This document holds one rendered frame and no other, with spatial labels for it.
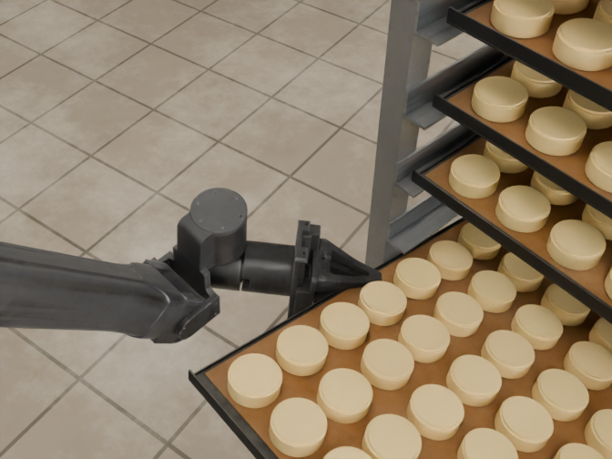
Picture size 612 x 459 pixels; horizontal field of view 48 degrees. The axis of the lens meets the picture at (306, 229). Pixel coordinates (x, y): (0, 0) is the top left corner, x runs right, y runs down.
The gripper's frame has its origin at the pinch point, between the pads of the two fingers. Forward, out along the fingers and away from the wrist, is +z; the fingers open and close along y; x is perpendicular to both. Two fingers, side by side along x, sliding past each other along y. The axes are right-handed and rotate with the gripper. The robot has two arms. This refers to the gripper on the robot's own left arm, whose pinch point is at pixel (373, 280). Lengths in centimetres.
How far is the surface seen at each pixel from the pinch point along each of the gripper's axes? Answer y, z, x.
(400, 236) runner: -2.5, 2.7, -4.9
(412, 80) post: -23.6, -0.3, -2.8
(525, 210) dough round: -14.0, 12.4, 2.2
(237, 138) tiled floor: 83, -31, -140
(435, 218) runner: -3.2, 6.9, -8.0
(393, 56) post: -25.5, -2.3, -3.5
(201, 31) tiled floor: 78, -54, -205
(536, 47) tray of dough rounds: -29.9, 8.6, 0.8
